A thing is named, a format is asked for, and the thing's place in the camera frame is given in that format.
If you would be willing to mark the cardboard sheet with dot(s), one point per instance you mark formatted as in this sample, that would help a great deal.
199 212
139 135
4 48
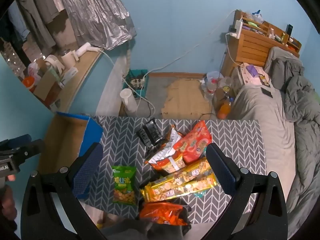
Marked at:
186 97

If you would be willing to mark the brown cardboard box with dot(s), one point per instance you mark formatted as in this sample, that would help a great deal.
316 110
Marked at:
45 86

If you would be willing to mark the orange drink bottle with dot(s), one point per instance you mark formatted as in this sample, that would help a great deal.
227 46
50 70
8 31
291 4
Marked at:
223 110

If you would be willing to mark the wooden ledge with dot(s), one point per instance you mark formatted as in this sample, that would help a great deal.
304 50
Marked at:
80 75

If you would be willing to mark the grey chevron tablecloth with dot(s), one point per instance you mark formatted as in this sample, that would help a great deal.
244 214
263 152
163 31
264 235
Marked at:
240 140

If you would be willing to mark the wooden headboard shelf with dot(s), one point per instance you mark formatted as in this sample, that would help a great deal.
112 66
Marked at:
252 46

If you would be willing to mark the white hair dryer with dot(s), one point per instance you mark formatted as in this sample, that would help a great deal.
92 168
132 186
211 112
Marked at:
85 48

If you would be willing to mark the blue cardboard box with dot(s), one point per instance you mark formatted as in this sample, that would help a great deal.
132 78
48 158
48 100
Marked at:
62 135

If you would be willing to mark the person's left hand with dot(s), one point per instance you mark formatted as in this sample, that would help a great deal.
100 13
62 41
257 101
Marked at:
7 205

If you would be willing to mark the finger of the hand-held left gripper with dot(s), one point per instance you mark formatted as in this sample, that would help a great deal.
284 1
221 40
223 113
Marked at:
22 139
35 147

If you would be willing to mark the orange lidded container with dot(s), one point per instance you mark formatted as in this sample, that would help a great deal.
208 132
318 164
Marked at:
28 83

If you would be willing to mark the white plastic bag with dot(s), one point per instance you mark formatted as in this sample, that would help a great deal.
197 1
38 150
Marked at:
33 70

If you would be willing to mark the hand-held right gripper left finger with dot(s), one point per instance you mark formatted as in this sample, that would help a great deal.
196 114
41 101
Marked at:
85 173

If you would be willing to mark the hanging clothes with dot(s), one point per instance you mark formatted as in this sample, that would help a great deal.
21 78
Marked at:
40 12

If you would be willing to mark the clear plastic bottle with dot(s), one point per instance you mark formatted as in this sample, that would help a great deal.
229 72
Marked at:
211 88

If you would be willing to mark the teal snack packet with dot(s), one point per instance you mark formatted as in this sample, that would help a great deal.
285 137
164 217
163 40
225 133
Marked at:
200 194

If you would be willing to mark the teal plastic crate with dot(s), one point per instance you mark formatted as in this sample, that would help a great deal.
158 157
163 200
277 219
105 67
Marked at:
143 76

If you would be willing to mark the red snack bag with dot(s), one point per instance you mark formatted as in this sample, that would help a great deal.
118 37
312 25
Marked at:
195 142

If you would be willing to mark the bed with grey sheet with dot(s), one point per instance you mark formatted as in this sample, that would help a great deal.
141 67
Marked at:
262 120

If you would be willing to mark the orange and white snack bag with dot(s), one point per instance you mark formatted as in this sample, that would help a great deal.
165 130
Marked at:
167 162

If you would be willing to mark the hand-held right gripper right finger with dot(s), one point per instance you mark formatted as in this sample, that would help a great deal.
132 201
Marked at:
225 175

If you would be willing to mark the black snack packet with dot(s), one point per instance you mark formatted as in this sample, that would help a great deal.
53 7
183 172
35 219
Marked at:
150 133

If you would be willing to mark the white plastic jug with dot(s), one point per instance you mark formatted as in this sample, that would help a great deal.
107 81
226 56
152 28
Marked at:
128 101

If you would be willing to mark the white power strip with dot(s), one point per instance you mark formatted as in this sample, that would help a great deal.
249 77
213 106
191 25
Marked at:
238 29

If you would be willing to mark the purple pouch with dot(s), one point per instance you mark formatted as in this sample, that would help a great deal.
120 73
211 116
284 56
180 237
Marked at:
252 70

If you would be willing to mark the grey duvet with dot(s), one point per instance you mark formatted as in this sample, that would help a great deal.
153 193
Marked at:
302 97

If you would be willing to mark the green snack packet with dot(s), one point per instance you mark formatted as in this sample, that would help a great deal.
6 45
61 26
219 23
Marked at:
124 185

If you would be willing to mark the black phone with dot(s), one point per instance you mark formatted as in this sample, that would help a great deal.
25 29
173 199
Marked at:
266 92

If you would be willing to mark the silver curtain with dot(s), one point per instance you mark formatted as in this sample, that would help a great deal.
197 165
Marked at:
100 12

